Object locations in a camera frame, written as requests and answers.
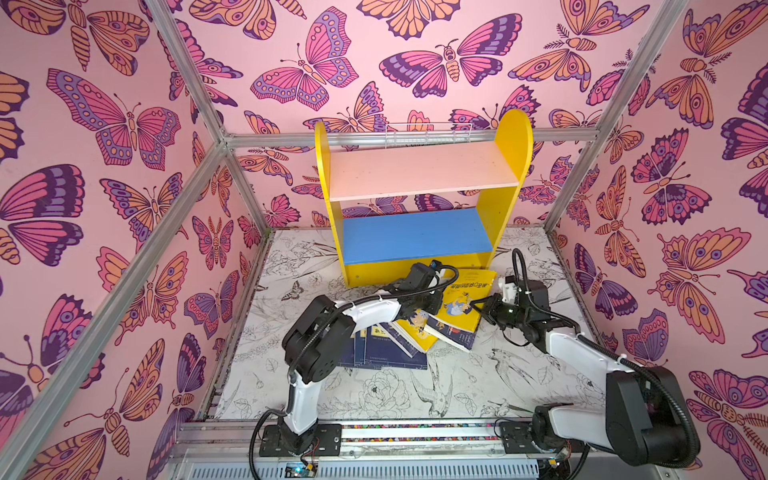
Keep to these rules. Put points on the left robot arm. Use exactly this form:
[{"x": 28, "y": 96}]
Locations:
[{"x": 315, "y": 344}]

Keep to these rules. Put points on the navy book right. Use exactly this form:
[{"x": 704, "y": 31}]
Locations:
[{"x": 380, "y": 350}]

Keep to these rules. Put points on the yellow pink blue bookshelf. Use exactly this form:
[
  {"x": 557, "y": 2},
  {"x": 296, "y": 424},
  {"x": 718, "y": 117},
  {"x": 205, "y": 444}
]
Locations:
[{"x": 381, "y": 248}]

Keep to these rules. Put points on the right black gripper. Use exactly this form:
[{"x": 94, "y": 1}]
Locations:
[{"x": 495, "y": 308}]

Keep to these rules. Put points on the yellow cartoon girl book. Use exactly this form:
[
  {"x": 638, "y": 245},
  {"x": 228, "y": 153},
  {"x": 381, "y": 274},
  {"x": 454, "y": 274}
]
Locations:
[{"x": 456, "y": 310}]

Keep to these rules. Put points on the navy book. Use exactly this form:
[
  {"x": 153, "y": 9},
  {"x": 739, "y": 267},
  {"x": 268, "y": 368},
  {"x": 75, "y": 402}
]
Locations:
[
  {"x": 359, "y": 355},
  {"x": 380, "y": 350},
  {"x": 347, "y": 359}
]

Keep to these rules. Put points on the navy book middle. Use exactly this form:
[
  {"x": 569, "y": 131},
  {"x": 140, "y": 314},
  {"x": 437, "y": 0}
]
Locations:
[{"x": 359, "y": 355}]

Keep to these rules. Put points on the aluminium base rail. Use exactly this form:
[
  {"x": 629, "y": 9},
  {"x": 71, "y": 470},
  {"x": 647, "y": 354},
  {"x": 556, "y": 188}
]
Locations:
[{"x": 401, "y": 449}]

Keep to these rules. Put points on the aluminium frame bars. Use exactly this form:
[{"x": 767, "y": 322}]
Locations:
[{"x": 118, "y": 199}]

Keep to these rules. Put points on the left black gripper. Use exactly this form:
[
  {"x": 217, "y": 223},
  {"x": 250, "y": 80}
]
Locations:
[{"x": 438, "y": 300}]

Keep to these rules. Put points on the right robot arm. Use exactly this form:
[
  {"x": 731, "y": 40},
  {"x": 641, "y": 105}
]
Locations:
[{"x": 644, "y": 420}]

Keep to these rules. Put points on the navy book left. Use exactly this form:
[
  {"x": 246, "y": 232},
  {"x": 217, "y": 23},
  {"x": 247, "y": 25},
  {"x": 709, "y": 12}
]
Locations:
[{"x": 347, "y": 359}]

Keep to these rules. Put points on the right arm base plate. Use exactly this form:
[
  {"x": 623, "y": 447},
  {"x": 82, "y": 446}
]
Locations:
[{"x": 522, "y": 436}]

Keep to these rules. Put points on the yellow cartoon boy book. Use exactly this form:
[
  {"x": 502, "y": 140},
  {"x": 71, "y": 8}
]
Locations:
[{"x": 415, "y": 335}]

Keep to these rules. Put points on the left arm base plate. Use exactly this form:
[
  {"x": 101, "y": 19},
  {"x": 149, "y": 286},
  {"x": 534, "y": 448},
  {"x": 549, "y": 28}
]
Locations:
[{"x": 322, "y": 440}]

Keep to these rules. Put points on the dark blue portrait book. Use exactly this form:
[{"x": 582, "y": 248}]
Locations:
[{"x": 460, "y": 339}]

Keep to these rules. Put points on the small green circuit board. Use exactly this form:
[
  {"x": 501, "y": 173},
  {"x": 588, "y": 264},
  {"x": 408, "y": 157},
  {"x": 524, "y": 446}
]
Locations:
[{"x": 298, "y": 470}]

